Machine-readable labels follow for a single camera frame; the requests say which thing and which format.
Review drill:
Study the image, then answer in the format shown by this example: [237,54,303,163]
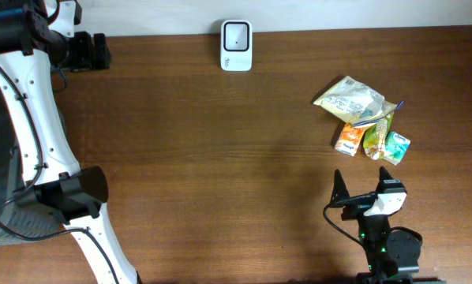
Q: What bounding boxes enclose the green snack tube packet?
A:
[363,112,394,160]

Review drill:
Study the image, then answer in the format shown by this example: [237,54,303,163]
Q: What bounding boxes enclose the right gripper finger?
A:
[330,170,350,204]
[379,166,394,181]

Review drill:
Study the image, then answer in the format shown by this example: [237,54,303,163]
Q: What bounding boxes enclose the teal tissue pack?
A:
[383,132,410,165]

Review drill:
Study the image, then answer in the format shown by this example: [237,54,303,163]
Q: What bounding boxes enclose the dark grey plastic basket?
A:
[0,92,59,246]

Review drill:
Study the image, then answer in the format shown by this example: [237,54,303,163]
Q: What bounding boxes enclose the beige snack bag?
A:
[313,76,403,128]

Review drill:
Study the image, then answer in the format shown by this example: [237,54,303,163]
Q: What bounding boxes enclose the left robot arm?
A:
[0,1,140,283]

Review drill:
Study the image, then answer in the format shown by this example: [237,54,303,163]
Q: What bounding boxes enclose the orange small carton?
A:
[334,123,368,156]

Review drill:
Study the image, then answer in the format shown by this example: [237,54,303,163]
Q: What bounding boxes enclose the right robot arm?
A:
[323,167,442,284]

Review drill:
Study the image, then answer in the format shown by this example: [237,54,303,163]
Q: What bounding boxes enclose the white barcode scanner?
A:
[220,20,253,72]

